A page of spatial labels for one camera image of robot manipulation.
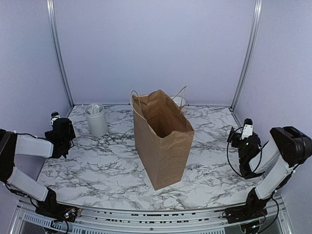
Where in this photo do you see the brown paper bag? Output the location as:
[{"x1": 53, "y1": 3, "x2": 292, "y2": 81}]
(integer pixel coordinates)
[{"x1": 130, "y1": 90, "x2": 195, "y2": 190}]

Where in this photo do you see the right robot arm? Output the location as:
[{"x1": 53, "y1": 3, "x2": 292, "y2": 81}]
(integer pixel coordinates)
[{"x1": 224, "y1": 124, "x2": 312, "y2": 223}]

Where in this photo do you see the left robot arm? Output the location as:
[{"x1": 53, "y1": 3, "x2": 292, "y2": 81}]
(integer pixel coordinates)
[{"x1": 0, "y1": 113, "x2": 81, "y2": 222}]

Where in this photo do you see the white cylindrical straw holder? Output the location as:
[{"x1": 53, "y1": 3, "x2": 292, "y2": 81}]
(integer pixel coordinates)
[{"x1": 85, "y1": 103, "x2": 108, "y2": 137}]

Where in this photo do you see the short white wrapped straw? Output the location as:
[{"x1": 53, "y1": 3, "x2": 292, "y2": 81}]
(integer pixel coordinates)
[{"x1": 86, "y1": 103, "x2": 103, "y2": 115}]

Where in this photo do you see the orange and white bowl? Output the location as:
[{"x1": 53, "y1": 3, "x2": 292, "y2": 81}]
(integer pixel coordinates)
[{"x1": 171, "y1": 96, "x2": 186, "y2": 108}]

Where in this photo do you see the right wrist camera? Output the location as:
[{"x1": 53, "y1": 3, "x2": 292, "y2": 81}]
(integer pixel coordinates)
[{"x1": 241, "y1": 118, "x2": 253, "y2": 140}]

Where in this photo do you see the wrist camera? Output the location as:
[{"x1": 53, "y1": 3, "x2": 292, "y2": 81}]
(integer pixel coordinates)
[
  {"x1": 50, "y1": 111, "x2": 60, "y2": 126},
  {"x1": 241, "y1": 118, "x2": 253, "y2": 140}
]

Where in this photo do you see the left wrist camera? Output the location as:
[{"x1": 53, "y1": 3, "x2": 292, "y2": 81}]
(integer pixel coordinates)
[{"x1": 50, "y1": 111, "x2": 60, "y2": 126}]

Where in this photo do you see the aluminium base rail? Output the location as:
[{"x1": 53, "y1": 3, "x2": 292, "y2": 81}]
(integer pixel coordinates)
[{"x1": 8, "y1": 196, "x2": 294, "y2": 234}]

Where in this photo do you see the left aluminium frame post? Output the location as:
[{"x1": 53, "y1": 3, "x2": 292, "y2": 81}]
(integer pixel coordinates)
[{"x1": 46, "y1": 0, "x2": 74, "y2": 109}]

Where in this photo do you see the aluminium frame post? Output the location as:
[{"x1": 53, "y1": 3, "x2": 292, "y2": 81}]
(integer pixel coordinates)
[
  {"x1": 46, "y1": 0, "x2": 74, "y2": 109},
  {"x1": 230, "y1": 0, "x2": 263, "y2": 112}
]

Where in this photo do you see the right aluminium frame post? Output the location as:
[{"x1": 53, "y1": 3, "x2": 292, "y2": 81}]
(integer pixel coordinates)
[{"x1": 230, "y1": 0, "x2": 263, "y2": 112}]

